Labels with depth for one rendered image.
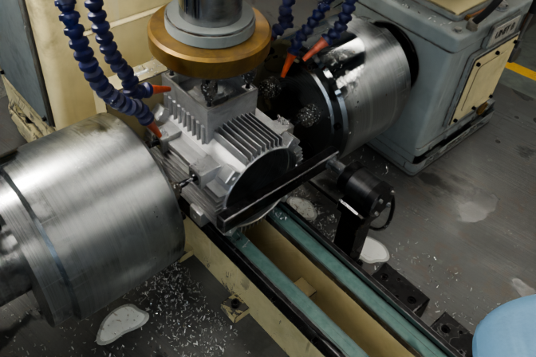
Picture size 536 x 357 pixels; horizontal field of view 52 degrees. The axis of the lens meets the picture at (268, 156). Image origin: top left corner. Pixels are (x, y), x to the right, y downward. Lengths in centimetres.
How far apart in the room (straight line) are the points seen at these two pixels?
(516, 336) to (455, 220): 96
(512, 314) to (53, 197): 55
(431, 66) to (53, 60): 69
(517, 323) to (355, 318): 68
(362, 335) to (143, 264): 40
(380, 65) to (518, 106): 70
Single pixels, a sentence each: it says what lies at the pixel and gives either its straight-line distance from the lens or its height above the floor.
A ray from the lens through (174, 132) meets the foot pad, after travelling 90.
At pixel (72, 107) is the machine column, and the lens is 101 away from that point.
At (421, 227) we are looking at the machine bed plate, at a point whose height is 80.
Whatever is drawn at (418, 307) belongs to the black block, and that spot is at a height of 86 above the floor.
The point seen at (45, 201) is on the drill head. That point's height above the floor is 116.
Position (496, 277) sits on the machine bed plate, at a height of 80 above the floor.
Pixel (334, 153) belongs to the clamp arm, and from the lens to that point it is 95.
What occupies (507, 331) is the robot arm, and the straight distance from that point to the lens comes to 29.
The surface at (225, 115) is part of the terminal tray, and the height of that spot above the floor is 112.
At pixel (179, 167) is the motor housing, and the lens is 90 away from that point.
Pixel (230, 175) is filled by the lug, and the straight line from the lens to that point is 81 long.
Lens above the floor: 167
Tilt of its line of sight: 44 degrees down
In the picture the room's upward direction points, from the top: 6 degrees clockwise
